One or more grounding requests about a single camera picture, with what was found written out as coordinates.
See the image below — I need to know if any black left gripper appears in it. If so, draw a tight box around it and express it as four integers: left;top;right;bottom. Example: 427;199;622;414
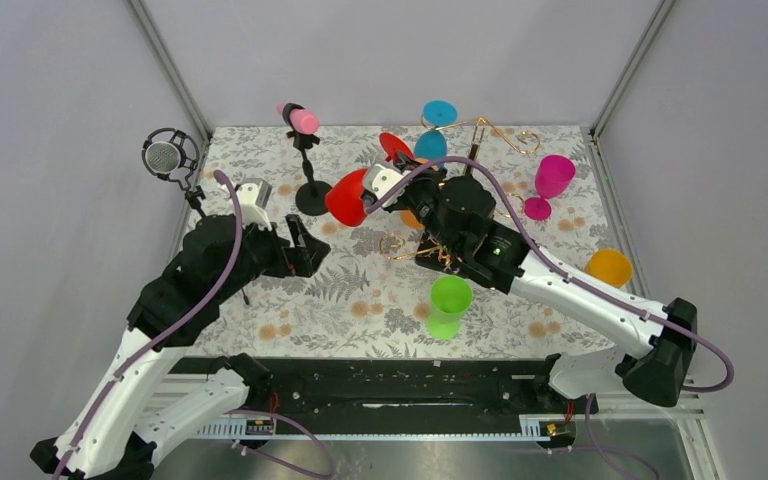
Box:
216;210;331;300

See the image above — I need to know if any orange plastic wine glass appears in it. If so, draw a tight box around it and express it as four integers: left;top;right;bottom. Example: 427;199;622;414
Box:
399;157;428;230

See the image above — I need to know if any blue plastic wine glass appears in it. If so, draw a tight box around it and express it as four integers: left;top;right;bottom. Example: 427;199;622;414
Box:
413;100;458;160

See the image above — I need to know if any red plastic wine glass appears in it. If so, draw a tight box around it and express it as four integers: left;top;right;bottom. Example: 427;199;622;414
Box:
325;133;414;227

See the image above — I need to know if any green plastic wine glass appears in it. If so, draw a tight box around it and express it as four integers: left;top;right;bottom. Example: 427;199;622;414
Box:
426;275;474;341

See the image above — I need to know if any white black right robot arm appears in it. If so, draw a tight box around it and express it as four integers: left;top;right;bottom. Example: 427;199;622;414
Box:
363;170;696;412

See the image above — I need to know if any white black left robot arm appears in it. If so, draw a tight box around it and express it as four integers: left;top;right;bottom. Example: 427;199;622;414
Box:
30;214;331;479

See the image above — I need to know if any magenta plastic wine glass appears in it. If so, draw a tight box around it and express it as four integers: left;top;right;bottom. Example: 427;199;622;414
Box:
524;154;576;221

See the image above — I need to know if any yellow plastic wine glass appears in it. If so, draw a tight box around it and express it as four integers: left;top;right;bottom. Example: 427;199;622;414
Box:
584;249;633;288

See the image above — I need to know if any pink microphone on black stand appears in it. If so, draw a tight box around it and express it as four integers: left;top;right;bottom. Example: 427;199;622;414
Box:
277;102;332;217

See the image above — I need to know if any floral patterned table cloth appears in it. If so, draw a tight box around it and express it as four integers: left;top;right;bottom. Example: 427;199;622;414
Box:
188;126;617;358

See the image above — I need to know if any grey studio microphone on stand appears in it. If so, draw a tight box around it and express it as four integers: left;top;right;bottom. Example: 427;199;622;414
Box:
141;127;206;218

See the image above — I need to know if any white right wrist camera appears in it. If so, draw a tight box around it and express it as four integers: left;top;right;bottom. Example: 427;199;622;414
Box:
361;163;404;208

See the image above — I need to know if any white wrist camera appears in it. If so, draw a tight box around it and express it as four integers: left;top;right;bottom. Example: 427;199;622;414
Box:
227;178;275;231
361;163;404;208

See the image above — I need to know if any gold wire wine glass rack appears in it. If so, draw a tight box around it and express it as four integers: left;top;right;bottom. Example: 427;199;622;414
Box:
378;116;542;272

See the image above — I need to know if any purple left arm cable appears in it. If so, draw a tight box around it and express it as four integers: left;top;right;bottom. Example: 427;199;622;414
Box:
51;169;245;480

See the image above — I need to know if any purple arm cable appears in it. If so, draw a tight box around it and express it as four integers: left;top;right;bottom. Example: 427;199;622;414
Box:
364;155;736;394
51;169;245;480

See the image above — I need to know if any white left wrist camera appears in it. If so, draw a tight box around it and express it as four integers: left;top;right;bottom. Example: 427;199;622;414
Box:
227;178;275;231

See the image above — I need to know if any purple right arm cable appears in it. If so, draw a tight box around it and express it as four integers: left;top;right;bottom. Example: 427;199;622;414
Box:
364;155;736;394

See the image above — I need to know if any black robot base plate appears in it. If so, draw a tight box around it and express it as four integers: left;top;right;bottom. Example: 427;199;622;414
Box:
206;356;614;437

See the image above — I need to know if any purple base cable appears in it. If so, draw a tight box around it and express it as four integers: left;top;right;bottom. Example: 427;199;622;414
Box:
221;407;337;480

